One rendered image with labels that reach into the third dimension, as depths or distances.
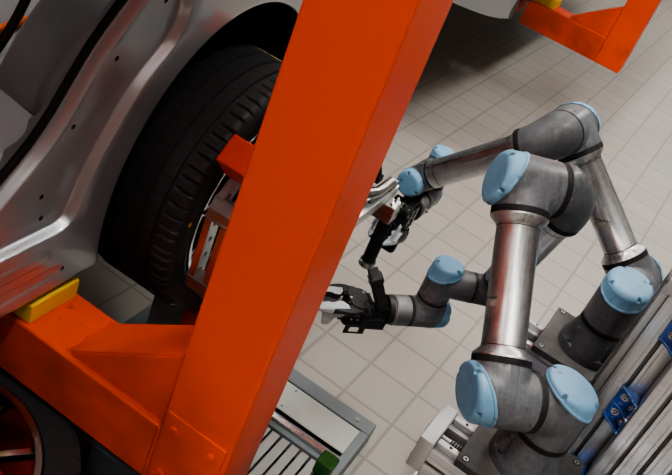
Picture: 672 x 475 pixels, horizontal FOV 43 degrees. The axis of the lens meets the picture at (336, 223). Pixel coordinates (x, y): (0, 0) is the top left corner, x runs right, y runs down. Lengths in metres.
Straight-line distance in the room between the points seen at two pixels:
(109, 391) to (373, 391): 1.41
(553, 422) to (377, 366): 1.52
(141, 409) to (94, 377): 0.12
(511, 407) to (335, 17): 0.80
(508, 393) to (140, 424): 0.73
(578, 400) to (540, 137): 0.68
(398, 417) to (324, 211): 1.76
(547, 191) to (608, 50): 3.78
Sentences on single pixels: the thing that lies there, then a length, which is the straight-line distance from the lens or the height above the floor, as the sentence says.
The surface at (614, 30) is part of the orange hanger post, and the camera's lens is 5.42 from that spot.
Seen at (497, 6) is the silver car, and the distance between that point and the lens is 4.56.
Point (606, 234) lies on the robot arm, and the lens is 2.22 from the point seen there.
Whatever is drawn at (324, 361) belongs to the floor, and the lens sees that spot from 3.05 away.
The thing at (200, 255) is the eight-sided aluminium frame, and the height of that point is 0.83.
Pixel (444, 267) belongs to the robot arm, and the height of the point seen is 0.96.
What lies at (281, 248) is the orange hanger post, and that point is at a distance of 1.37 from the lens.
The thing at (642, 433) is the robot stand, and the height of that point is 0.94.
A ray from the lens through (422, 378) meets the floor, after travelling 3.18.
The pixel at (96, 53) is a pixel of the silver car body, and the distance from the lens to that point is 1.64.
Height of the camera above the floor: 2.00
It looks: 32 degrees down
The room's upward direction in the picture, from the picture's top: 23 degrees clockwise
